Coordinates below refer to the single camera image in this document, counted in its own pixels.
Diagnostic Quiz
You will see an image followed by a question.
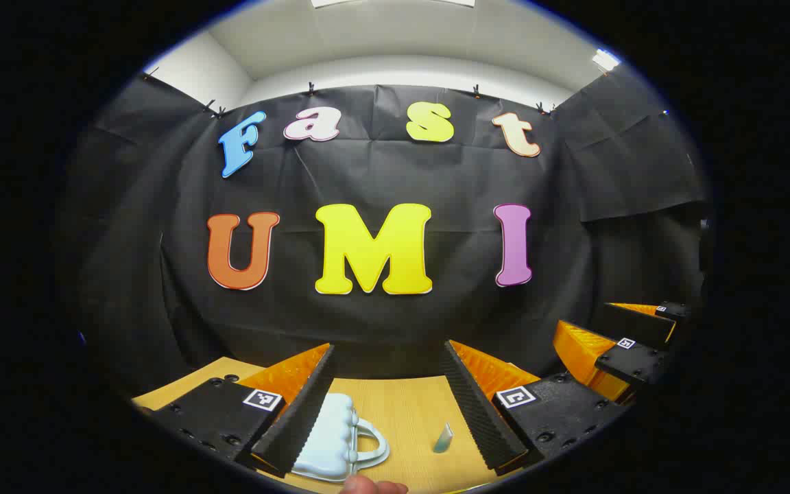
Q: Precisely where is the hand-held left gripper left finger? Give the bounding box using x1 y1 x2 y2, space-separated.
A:
133 343 337 479

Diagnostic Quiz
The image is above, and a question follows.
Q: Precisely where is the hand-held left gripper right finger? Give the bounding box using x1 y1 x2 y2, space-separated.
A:
443 340 627 476

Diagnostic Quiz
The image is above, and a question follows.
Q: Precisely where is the black backdrop cloth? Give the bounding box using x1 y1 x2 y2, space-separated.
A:
59 69 711 399

